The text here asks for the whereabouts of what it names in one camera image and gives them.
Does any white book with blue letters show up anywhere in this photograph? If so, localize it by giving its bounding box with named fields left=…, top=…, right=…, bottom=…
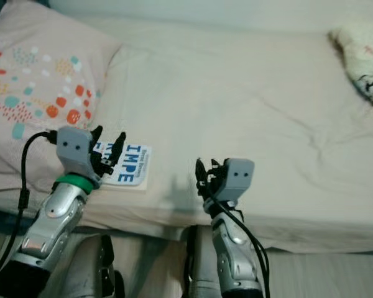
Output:
left=94, top=142, right=153, bottom=189

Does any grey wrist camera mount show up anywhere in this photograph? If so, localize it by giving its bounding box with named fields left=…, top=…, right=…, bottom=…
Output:
left=56, top=125, right=101, bottom=188
left=221, top=158, right=256, bottom=202

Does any grey robot left leg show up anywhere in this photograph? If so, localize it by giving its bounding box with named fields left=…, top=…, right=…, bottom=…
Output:
left=71, top=233, right=125, bottom=298

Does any cream cartoon print blanket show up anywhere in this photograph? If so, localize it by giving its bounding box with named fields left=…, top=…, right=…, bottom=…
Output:
left=328, top=24, right=373, bottom=115

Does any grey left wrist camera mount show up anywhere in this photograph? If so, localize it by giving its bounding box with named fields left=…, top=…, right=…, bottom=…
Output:
left=56, top=125, right=101, bottom=188

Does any grey robot right leg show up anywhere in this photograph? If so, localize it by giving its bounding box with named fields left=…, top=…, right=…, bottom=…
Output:
left=183, top=225, right=224, bottom=298

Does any bed with cream sheet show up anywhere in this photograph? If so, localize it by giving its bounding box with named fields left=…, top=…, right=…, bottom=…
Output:
left=0, top=16, right=373, bottom=254

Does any grey robot leg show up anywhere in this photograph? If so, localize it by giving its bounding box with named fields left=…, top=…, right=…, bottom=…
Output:
left=71, top=233, right=125, bottom=298
left=183, top=225, right=224, bottom=298

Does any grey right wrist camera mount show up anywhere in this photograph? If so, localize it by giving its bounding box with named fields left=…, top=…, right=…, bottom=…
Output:
left=221, top=158, right=256, bottom=202

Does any pink pillow with coloured dots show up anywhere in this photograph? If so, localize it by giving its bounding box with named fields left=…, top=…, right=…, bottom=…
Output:
left=0, top=0, right=122, bottom=193

